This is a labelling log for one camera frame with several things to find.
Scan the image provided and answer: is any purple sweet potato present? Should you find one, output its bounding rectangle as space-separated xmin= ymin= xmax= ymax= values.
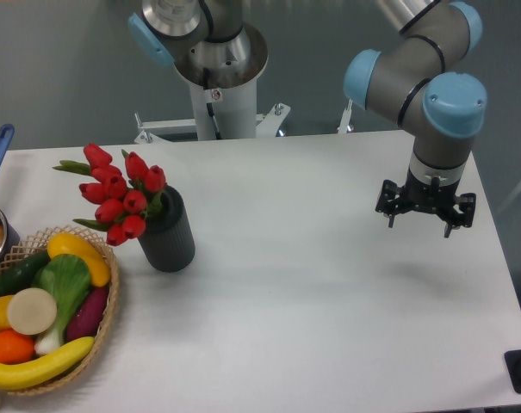
xmin=65 ymin=287 xmax=109 ymax=342

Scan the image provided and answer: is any orange fruit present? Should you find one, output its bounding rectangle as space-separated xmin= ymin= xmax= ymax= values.
xmin=0 ymin=330 xmax=34 ymax=365

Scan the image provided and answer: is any yellow banana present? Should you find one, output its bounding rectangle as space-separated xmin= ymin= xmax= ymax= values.
xmin=0 ymin=336 xmax=95 ymax=391

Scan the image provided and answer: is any green bok choy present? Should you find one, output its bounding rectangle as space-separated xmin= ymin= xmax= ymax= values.
xmin=33 ymin=254 xmax=90 ymax=356

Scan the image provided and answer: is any woven wicker basket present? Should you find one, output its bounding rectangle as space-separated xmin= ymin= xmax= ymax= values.
xmin=0 ymin=225 xmax=120 ymax=396

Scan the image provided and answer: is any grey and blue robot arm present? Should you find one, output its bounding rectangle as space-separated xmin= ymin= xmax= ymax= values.
xmin=127 ymin=1 xmax=487 ymax=230

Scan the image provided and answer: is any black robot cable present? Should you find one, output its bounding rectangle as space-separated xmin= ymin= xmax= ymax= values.
xmin=202 ymin=67 xmax=223 ymax=141

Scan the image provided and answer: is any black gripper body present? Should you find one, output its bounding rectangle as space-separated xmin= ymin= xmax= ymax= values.
xmin=396 ymin=169 xmax=460 ymax=214

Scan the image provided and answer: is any beige round disc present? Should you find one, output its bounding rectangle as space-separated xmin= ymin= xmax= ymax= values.
xmin=7 ymin=287 xmax=57 ymax=336

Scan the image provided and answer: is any dark grey ribbed vase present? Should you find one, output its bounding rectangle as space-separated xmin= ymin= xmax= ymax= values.
xmin=138 ymin=186 xmax=195 ymax=273

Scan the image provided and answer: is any red tulip bouquet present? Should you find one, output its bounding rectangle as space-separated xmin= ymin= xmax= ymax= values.
xmin=53 ymin=143 xmax=168 ymax=246

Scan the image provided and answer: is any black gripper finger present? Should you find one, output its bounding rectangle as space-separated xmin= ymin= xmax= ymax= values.
xmin=375 ymin=180 xmax=405 ymax=228
xmin=440 ymin=193 xmax=476 ymax=238

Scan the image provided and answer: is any green cucumber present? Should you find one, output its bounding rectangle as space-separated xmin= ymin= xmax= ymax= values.
xmin=0 ymin=250 xmax=50 ymax=297

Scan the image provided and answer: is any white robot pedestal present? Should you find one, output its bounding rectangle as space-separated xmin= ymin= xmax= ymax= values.
xmin=134 ymin=79 xmax=354 ymax=144

